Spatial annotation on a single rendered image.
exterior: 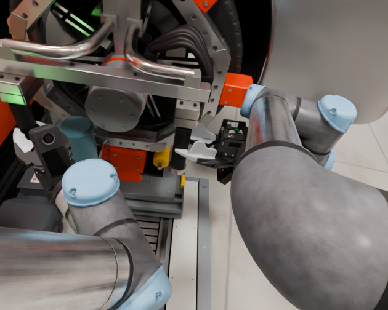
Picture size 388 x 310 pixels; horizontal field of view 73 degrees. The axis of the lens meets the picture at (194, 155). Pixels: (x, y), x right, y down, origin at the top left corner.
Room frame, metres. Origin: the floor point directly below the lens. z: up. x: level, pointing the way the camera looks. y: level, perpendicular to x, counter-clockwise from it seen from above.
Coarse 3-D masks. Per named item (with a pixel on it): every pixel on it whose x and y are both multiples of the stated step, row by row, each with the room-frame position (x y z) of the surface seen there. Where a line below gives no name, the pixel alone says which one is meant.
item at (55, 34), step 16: (64, 0) 0.78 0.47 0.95; (144, 0) 0.72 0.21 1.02; (48, 16) 0.67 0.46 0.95; (80, 16) 0.71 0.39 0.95; (48, 32) 0.68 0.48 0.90; (64, 32) 0.79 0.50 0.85; (144, 32) 0.72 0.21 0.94; (112, 48) 0.74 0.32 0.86; (144, 48) 0.76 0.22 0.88; (176, 64) 0.75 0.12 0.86; (192, 64) 0.74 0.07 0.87; (80, 96) 0.69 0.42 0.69; (160, 96) 0.88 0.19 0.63; (144, 112) 0.78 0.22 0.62; (160, 112) 0.74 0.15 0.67; (144, 128) 0.70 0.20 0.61
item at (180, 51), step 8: (160, 0) 0.84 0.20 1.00; (96, 8) 0.79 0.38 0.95; (144, 8) 0.81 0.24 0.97; (152, 8) 0.81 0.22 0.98; (160, 8) 0.82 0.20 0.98; (168, 8) 0.83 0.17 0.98; (96, 16) 0.79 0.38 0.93; (144, 16) 0.81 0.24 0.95; (152, 16) 0.82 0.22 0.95; (160, 16) 0.82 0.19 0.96; (168, 16) 0.82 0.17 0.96; (176, 16) 0.84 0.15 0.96; (152, 24) 0.81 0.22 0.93; (160, 24) 0.82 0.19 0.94; (168, 24) 0.82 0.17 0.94; (176, 24) 0.83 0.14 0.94; (152, 32) 0.81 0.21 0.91; (160, 32) 0.82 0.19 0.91; (104, 48) 0.79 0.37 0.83; (184, 48) 0.83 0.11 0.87; (176, 56) 0.83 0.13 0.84; (184, 56) 0.83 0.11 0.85
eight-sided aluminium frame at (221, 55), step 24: (24, 0) 0.58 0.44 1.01; (48, 0) 0.59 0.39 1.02; (192, 0) 0.63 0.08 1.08; (24, 24) 0.57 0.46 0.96; (192, 24) 0.63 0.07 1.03; (216, 48) 0.66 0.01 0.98; (216, 72) 0.65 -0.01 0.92; (48, 96) 0.58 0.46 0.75; (216, 96) 0.65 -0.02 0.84; (120, 144) 0.61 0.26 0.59; (144, 144) 0.62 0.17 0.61; (168, 144) 0.63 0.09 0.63
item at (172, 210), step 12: (180, 180) 0.86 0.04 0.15; (180, 192) 0.79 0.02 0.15; (132, 204) 0.65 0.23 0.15; (144, 204) 0.67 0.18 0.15; (156, 204) 0.68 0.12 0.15; (168, 204) 0.70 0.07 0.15; (180, 204) 0.71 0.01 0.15; (156, 216) 0.65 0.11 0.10; (168, 216) 0.66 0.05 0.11; (180, 216) 0.67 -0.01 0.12
